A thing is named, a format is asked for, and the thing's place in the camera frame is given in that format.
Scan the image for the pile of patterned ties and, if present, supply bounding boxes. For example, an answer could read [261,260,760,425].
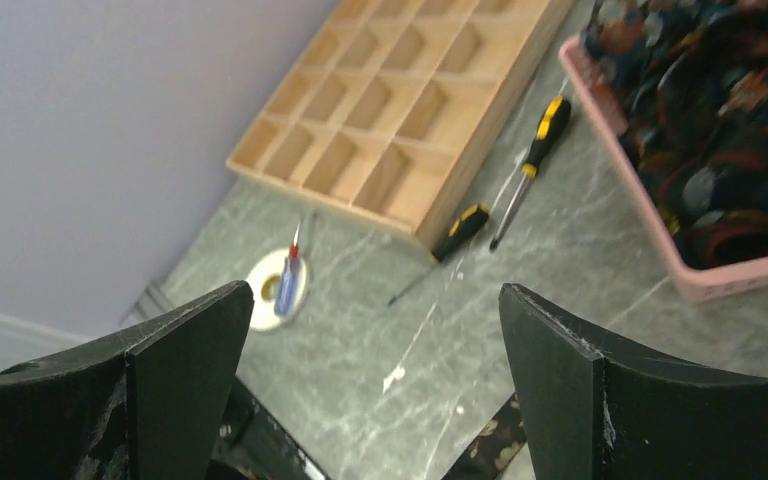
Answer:
[581,1,768,270]

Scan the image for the blue red small screwdriver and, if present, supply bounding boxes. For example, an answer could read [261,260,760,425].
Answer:
[273,220,303,317]

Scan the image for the black yellow screwdriver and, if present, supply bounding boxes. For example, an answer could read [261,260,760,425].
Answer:
[488,95,572,252]
[386,204,490,307]

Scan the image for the upper black yellow screwdriver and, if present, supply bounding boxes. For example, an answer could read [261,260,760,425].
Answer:
[488,95,572,252]

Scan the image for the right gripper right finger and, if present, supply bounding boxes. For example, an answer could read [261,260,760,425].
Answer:
[498,283,768,479]

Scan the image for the wooden compartment tray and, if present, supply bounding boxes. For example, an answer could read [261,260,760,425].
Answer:
[226,0,572,248]

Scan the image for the black gold patterned tie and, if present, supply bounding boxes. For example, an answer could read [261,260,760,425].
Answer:
[442,393,527,480]

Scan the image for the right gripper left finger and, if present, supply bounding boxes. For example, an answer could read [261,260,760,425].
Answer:
[0,281,254,479]

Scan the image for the lower black yellow screwdriver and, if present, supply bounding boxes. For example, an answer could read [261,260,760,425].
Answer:
[386,204,490,307]

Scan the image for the pink plastic basket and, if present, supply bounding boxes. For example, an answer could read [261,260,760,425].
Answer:
[558,34,768,305]

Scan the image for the white tape roll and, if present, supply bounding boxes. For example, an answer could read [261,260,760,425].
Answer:
[246,249,310,332]

